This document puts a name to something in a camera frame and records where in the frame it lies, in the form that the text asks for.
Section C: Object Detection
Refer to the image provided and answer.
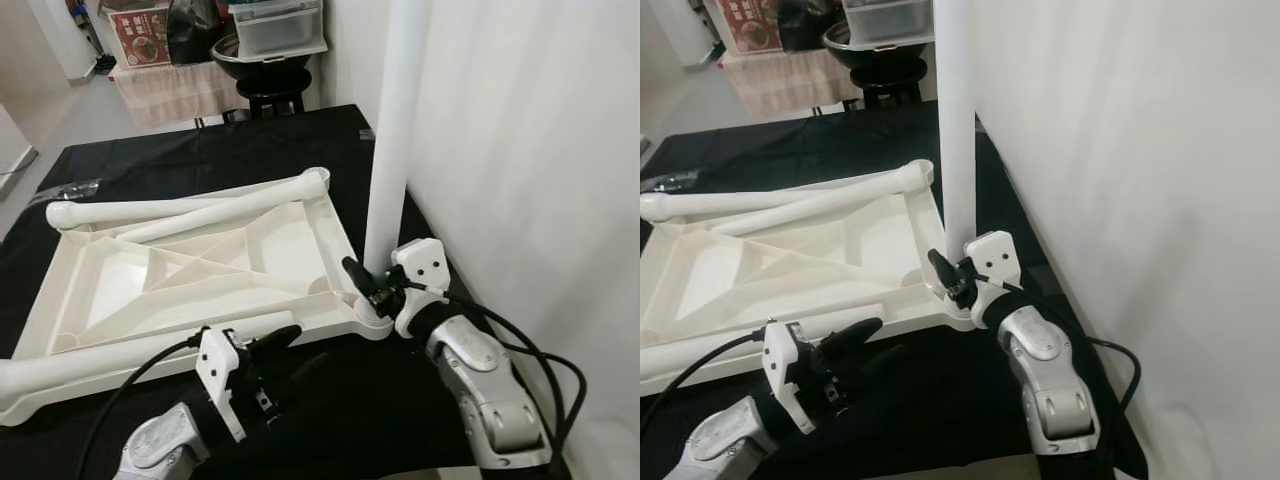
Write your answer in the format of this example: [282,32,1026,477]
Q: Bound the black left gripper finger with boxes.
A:
[249,324,303,354]
[818,317,885,354]

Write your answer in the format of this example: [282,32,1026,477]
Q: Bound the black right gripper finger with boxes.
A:
[342,257,387,302]
[927,248,967,301]

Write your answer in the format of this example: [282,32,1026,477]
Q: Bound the white plastic table top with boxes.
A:
[640,158,987,397]
[0,166,394,427]

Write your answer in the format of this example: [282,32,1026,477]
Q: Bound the black tablecloth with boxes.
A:
[0,103,573,480]
[640,100,1153,480]

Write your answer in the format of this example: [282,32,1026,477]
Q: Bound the black wooden stool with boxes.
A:
[850,65,927,112]
[235,68,307,122]

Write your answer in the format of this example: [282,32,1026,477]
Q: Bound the black metal bowl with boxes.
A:
[822,22,937,74]
[210,35,317,85]

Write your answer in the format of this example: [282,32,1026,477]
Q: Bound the beige striped towel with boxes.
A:
[110,62,247,130]
[722,50,862,120]

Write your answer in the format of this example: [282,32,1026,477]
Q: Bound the clear plastic storage box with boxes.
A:
[228,0,327,59]
[842,0,937,46]

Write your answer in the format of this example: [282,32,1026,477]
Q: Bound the black plastic bag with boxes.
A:
[778,0,842,53]
[165,0,227,66]

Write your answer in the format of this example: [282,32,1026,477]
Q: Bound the red printed carton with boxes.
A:
[715,0,784,56]
[108,5,172,69]

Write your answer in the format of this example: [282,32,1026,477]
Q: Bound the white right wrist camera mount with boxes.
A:
[964,229,1024,330]
[387,237,452,340]

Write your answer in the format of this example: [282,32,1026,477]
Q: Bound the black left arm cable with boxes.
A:
[640,329,774,443]
[75,334,207,480]

